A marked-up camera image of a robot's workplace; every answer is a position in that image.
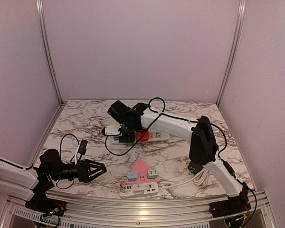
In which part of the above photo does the dark green charger plug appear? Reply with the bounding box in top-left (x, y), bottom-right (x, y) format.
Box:
top-left (188, 162), bottom-right (203, 175)

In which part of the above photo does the green plug adapter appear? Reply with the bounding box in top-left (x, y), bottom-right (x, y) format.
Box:
top-left (147, 169), bottom-right (159, 179)

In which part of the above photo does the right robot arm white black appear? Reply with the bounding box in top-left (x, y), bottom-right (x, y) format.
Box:
top-left (102, 100), bottom-right (249, 213)

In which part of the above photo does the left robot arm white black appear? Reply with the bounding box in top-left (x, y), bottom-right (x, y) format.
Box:
top-left (0, 149), bottom-right (107, 211)

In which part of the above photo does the long white colourful power strip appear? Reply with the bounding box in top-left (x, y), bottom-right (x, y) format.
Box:
top-left (109, 129), bottom-right (170, 144)

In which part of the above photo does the white charger plug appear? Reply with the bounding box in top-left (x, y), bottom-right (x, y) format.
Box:
top-left (132, 184), bottom-right (145, 195)

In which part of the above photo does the red cube socket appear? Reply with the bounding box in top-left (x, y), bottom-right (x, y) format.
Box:
top-left (136, 128), bottom-right (150, 142)

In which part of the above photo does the aluminium front rail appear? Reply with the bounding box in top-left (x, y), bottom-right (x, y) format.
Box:
top-left (0, 190), bottom-right (277, 228)

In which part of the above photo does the right aluminium frame post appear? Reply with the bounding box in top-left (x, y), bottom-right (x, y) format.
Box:
top-left (216, 0), bottom-right (247, 107)

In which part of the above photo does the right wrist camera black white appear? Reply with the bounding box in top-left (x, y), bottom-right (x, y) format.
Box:
top-left (102, 124), bottom-right (122, 136)

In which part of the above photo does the left aluminium frame post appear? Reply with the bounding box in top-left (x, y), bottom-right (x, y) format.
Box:
top-left (36, 0), bottom-right (63, 106)

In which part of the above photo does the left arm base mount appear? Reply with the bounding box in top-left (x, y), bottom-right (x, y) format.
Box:
top-left (25, 199), bottom-right (67, 227)

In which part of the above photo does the pink triangular power socket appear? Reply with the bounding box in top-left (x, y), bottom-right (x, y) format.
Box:
top-left (128, 159), bottom-right (161, 184)

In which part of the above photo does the aluminium frame post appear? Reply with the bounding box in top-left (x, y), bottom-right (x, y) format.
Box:
top-left (216, 0), bottom-right (247, 107)
top-left (36, 0), bottom-right (63, 106)

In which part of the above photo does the light blue charger plug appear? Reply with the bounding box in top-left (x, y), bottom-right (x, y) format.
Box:
top-left (126, 171), bottom-right (138, 181)

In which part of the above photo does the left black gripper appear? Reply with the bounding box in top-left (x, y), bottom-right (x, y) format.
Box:
top-left (50, 159), bottom-right (106, 183)

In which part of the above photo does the white power strip with USB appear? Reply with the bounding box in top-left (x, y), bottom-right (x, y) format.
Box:
top-left (119, 182), bottom-right (159, 199)

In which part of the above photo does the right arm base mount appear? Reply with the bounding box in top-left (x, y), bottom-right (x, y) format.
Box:
top-left (209, 200), bottom-right (251, 228)

